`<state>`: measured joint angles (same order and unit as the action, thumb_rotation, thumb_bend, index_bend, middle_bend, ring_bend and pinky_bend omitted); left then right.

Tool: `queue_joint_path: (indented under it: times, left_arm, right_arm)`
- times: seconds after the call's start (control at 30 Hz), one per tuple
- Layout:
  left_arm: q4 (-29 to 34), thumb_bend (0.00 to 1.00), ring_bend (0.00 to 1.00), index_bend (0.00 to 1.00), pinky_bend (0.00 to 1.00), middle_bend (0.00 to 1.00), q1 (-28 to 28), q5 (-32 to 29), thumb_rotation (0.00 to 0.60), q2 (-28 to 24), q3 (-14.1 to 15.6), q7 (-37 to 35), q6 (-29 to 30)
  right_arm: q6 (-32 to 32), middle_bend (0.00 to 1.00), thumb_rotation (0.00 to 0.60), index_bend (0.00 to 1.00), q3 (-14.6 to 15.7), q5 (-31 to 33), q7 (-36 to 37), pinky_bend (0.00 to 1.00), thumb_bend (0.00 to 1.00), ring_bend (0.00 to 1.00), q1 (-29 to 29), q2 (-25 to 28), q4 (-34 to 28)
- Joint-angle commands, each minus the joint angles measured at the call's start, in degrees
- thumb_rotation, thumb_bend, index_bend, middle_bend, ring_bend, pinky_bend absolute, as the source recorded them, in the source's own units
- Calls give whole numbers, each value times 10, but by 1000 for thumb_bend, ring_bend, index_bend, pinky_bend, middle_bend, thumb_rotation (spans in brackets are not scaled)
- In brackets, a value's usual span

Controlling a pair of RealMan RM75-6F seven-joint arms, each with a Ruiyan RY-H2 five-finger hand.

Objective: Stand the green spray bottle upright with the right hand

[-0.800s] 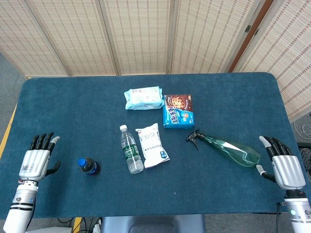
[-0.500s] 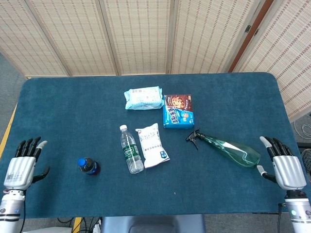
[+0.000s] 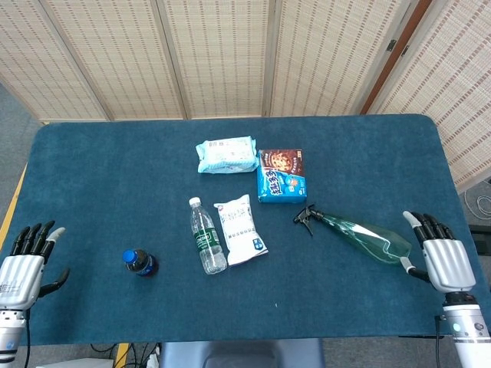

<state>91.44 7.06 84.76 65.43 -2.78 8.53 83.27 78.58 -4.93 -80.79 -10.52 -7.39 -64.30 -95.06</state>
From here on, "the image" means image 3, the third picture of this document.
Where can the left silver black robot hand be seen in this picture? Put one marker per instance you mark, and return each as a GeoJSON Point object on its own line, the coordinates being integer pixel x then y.
{"type": "Point", "coordinates": [21, 276]}

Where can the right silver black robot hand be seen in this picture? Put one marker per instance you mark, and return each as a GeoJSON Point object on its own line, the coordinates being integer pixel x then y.
{"type": "Point", "coordinates": [449, 264]}

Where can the green transparent spray bottle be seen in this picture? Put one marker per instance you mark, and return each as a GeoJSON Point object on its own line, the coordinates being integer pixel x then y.
{"type": "Point", "coordinates": [364, 234]}

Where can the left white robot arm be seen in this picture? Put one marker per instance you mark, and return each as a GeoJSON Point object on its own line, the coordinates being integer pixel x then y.
{"type": "Point", "coordinates": [9, 329]}

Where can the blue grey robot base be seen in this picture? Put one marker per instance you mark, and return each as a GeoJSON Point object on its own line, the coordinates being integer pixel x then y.
{"type": "Point", "coordinates": [230, 354]}

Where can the small cola bottle blue cap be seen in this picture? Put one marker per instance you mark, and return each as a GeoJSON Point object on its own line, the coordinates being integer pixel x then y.
{"type": "Point", "coordinates": [142, 264]}

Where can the clear water bottle green label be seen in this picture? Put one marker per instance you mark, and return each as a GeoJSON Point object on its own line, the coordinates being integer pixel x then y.
{"type": "Point", "coordinates": [207, 237]}

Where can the black floor stand base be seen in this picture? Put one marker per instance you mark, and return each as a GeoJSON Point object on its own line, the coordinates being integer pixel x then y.
{"type": "Point", "coordinates": [483, 230]}

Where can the white box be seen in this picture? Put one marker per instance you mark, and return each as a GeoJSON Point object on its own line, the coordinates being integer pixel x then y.
{"type": "Point", "coordinates": [88, 363]}

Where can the dark blue table cloth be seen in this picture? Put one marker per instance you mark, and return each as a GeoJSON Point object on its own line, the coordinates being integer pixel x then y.
{"type": "Point", "coordinates": [115, 172]}

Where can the white power strip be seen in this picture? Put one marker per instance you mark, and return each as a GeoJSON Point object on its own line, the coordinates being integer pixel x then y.
{"type": "Point", "coordinates": [153, 361]}

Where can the woven bamboo screen panel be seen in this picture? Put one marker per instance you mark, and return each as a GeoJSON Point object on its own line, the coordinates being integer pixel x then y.
{"type": "Point", "coordinates": [218, 57]}
{"type": "Point", "coordinates": [452, 76]}
{"type": "Point", "coordinates": [115, 57]}
{"type": "Point", "coordinates": [30, 57]}
{"type": "Point", "coordinates": [330, 57]}

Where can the blue brown cookie box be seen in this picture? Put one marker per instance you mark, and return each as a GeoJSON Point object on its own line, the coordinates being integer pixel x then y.
{"type": "Point", "coordinates": [282, 176]}

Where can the white plastic pouch blue print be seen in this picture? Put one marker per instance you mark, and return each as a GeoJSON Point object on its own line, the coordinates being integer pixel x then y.
{"type": "Point", "coordinates": [239, 230]}

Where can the black screen hinge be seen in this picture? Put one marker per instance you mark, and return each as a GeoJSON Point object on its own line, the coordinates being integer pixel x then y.
{"type": "Point", "coordinates": [404, 51]}
{"type": "Point", "coordinates": [391, 45]}

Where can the light blue wet wipes pack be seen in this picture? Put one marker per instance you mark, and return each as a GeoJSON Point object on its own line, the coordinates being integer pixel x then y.
{"type": "Point", "coordinates": [226, 155]}

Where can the brown wooden post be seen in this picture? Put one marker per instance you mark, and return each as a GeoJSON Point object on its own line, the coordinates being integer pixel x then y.
{"type": "Point", "coordinates": [381, 84]}

